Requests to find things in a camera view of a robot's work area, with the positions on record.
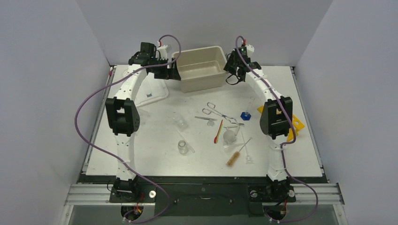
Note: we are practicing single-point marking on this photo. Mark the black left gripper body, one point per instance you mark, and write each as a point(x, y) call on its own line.
point(161, 72)

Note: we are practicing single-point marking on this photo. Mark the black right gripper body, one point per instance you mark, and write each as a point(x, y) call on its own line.
point(235, 69)

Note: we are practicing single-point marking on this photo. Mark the beige plastic tub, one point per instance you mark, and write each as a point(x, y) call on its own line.
point(201, 68)

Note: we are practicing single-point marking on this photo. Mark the metal crucible tongs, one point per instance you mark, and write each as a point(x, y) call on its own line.
point(211, 108)

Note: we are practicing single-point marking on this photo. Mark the yellow test tube rack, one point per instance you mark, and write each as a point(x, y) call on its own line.
point(297, 125)

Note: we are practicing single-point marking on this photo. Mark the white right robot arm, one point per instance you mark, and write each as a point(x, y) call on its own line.
point(276, 117)

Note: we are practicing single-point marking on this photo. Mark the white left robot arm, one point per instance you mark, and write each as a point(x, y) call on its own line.
point(122, 114)

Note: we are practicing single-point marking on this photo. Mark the white plastic tub lid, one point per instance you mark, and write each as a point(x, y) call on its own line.
point(151, 90)

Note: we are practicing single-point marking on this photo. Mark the small clear beaker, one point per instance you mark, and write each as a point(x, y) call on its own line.
point(180, 122)

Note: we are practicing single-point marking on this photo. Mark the graduated cylinder blue base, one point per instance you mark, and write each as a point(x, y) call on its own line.
point(245, 115)

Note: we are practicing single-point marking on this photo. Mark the metal tweezers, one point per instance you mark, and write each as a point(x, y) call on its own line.
point(205, 118)

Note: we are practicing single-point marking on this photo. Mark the small clear stopper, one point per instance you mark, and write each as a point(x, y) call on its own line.
point(210, 123)

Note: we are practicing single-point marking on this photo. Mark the clear uncapped tube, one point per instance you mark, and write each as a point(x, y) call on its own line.
point(188, 146)

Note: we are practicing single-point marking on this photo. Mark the grey round ball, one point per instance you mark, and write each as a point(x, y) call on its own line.
point(229, 137)

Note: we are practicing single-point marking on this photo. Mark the small glass jar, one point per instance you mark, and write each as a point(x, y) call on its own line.
point(182, 147)

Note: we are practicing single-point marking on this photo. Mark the rainbow plastic spoon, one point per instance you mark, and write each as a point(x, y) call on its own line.
point(216, 138)

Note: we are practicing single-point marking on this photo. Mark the test tube brush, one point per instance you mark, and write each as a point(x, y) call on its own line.
point(236, 155)

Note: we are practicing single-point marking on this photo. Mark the clear glass funnel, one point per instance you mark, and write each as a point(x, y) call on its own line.
point(248, 159)

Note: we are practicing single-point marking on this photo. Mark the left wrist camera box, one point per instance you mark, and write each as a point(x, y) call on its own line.
point(163, 50)

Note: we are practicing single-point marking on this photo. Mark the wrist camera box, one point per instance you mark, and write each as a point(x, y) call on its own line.
point(163, 50)
point(249, 48)

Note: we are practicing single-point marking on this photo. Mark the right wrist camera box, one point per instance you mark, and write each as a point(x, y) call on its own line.
point(249, 48)

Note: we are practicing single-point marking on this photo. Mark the black base frame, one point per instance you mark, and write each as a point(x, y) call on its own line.
point(206, 196)

